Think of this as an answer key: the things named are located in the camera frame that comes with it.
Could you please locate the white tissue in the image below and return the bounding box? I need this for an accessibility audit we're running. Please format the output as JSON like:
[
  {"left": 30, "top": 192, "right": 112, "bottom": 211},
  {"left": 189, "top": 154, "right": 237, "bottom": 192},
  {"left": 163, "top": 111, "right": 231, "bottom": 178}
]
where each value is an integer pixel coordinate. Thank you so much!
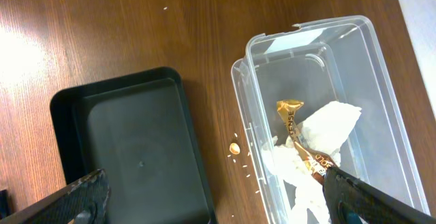
[{"left": 261, "top": 101, "right": 362, "bottom": 223}]

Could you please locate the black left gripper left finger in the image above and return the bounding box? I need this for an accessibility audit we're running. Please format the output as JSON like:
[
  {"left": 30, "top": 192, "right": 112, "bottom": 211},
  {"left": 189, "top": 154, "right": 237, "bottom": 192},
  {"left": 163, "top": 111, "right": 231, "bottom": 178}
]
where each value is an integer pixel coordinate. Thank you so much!
[{"left": 1, "top": 169, "right": 110, "bottom": 224}]

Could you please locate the gold snack wrapper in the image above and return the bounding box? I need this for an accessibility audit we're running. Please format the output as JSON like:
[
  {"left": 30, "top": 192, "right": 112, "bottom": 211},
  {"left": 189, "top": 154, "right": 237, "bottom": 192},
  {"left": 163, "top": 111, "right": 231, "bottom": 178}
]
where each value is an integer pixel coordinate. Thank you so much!
[{"left": 277, "top": 99, "right": 336, "bottom": 185}]

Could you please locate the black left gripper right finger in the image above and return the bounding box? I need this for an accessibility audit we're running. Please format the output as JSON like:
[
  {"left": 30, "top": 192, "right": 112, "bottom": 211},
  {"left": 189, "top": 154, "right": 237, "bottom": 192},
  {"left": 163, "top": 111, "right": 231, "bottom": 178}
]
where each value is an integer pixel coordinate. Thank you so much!
[{"left": 323, "top": 167, "right": 435, "bottom": 224}]

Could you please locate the nut on table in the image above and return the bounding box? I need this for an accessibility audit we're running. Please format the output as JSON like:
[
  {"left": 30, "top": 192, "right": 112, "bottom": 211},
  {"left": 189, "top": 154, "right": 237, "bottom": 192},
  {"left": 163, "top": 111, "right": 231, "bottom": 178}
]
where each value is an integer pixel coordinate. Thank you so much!
[{"left": 229, "top": 142, "right": 240, "bottom": 155}]

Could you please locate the black rectangular tray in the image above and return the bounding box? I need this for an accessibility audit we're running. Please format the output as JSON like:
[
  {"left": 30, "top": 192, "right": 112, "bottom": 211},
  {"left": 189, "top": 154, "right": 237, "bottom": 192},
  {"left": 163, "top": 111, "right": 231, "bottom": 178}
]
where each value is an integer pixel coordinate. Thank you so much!
[{"left": 50, "top": 67, "right": 217, "bottom": 223}]

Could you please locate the clear plastic waste bin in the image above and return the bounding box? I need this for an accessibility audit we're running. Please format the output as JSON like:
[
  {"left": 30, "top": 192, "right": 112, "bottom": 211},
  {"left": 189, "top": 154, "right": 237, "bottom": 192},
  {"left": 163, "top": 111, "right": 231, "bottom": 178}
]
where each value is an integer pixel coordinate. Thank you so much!
[{"left": 231, "top": 16, "right": 430, "bottom": 223}]

